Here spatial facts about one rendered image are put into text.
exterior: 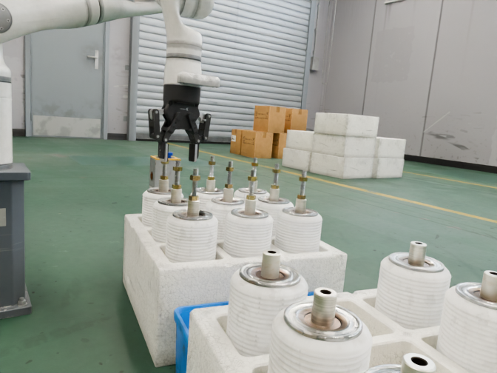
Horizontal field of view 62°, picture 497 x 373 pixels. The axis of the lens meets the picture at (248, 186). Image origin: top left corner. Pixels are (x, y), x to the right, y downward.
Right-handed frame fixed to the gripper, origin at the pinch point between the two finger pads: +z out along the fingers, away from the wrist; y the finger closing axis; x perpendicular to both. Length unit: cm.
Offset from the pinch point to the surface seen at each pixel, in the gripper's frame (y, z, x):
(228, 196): -10.9, 8.7, 4.1
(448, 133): -543, -11, -187
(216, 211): -7.0, 11.5, 5.0
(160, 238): 4.5, 16.9, 2.1
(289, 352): 19, 12, 52
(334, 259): -21.8, 18.1, 26.2
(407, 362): 19, 7, 63
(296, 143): -249, 11, -198
